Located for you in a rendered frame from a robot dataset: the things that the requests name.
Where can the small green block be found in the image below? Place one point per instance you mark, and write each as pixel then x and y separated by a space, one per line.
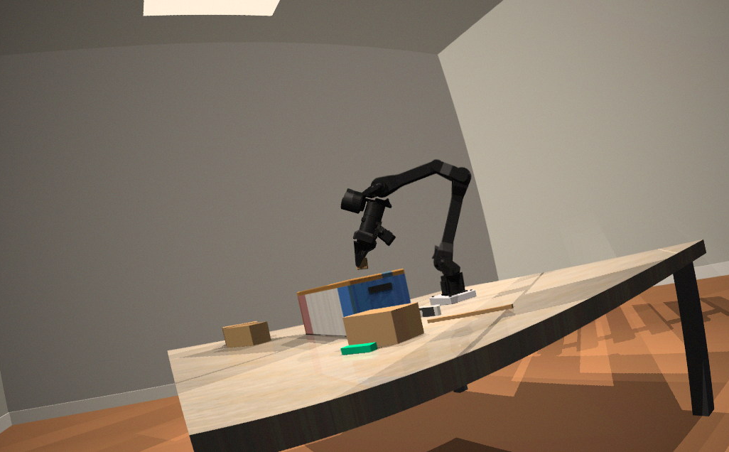
pixel 361 348

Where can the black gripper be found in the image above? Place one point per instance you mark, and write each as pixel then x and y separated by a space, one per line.
pixel 366 241

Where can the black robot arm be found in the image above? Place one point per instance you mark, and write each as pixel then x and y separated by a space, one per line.
pixel 452 280

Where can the dark brown flat bar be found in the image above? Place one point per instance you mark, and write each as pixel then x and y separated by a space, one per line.
pixel 472 313

